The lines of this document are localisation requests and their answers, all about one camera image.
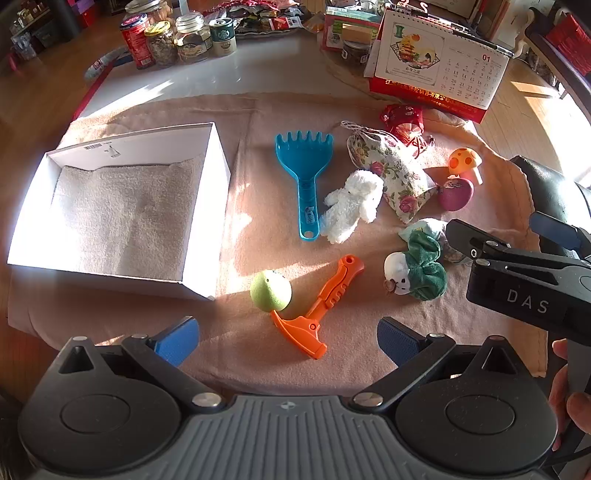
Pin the yellow mushroom toy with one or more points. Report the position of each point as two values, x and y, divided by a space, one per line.
463 160

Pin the magenta toy egg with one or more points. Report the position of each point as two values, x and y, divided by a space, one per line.
455 194

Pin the round beige placemat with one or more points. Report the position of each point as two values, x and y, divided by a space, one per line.
344 74

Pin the red tin can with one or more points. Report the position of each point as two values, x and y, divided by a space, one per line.
137 41

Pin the dark labelled jar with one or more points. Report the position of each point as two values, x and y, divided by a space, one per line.
355 51

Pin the dark wooden chair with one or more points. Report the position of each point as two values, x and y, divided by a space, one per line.
558 60

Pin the green white plush toy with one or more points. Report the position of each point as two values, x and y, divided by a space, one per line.
427 267

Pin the desk calendar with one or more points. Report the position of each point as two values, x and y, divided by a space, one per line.
434 60

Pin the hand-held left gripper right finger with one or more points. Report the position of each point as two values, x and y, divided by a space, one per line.
398 342

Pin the blue toy rake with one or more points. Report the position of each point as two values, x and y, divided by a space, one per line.
302 175

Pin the green ball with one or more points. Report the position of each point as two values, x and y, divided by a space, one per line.
271 290

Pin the pink cardboard box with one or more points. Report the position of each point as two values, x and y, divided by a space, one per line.
348 27

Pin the black leather chair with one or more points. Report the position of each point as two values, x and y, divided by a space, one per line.
549 189

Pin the person's right hand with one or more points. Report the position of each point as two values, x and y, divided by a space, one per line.
561 397

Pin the beige table cloth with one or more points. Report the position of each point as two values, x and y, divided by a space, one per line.
258 203

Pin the glass jar with metal lid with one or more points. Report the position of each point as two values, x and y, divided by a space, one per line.
191 39

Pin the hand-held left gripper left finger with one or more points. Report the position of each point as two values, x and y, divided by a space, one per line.
178 341

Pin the blue and white plastic bag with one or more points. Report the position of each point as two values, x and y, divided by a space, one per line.
104 64

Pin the pale green cloth pouch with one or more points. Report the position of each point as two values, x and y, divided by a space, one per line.
427 226

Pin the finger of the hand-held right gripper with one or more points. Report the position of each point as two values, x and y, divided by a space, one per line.
554 228
466 237

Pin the beige towel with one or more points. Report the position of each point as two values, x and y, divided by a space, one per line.
124 217

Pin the glass jar of nuts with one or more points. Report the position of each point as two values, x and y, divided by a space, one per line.
161 44

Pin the white cardboard box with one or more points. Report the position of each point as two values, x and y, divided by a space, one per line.
203 194

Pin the pile of snack packets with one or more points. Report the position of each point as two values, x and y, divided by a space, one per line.
265 18

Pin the large glass jar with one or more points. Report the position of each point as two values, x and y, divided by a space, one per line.
147 9

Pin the orange toy hammer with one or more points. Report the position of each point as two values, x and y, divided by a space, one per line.
318 314

